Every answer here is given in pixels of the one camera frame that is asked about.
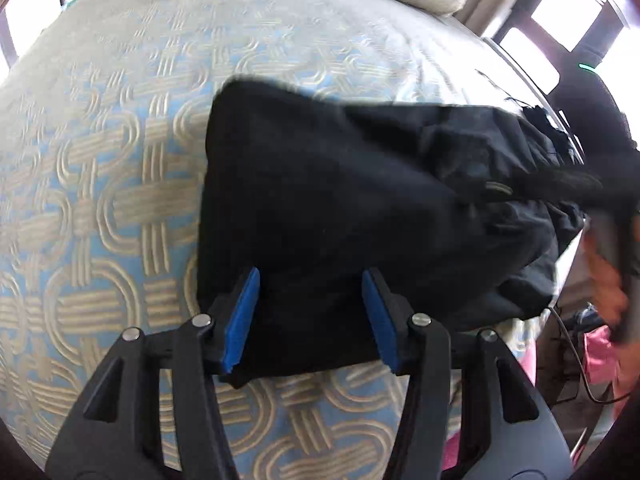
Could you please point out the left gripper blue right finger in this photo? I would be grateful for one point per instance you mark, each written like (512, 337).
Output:
(389, 316)

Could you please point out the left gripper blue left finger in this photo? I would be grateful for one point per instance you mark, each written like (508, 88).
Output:
(233, 313)

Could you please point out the dark framed window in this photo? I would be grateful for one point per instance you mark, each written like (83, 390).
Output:
(548, 38)

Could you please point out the dark blue garment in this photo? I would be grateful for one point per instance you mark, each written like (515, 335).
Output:
(538, 117)

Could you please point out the blue patterned bedspread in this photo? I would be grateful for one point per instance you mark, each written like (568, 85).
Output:
(106, 355)

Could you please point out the person's right hand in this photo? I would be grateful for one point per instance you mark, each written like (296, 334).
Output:
(613, 263)

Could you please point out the black pants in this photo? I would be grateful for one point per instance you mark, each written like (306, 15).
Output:
(311, 193)

